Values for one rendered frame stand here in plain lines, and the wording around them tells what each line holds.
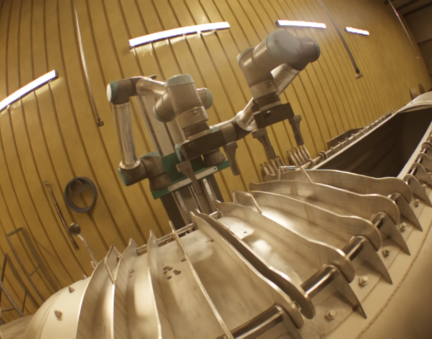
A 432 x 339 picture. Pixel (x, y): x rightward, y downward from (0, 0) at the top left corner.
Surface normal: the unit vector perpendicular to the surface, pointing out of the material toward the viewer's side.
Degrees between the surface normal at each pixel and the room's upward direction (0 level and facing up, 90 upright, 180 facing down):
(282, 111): 90
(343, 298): 29
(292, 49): 90
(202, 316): 14
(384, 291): 34
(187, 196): 90
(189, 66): 90
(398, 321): 40
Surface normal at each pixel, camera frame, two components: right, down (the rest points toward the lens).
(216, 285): -0.30, -0.91
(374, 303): -0.13, -0.77
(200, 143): 0.31, 0.00
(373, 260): -0.88, 0.38
